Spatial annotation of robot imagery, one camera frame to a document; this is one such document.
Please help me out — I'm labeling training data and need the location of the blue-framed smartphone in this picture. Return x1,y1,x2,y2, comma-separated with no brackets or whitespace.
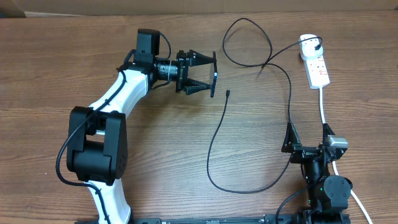
210,51,218,98

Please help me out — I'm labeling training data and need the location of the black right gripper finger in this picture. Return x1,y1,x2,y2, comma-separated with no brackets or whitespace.
322,123,335,139
281,121,302,153

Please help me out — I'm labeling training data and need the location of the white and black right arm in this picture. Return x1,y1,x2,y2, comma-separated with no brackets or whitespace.
275,121,353,223

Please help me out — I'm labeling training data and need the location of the white power strip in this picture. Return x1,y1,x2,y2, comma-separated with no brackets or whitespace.
303,56,330,89

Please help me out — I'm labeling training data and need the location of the white power strip cord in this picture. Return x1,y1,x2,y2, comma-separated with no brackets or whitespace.
318,86,373,224

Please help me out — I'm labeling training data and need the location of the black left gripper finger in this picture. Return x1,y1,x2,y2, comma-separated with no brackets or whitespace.
188,50,215,67
183,78,211,95

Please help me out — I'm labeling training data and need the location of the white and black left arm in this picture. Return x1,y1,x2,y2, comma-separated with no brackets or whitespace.
55,29,218,223

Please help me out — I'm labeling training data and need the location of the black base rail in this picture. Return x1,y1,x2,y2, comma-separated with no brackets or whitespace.
74,213,351,224

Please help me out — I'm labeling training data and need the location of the white charger plug adapter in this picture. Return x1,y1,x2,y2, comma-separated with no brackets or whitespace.
299,34,323,60

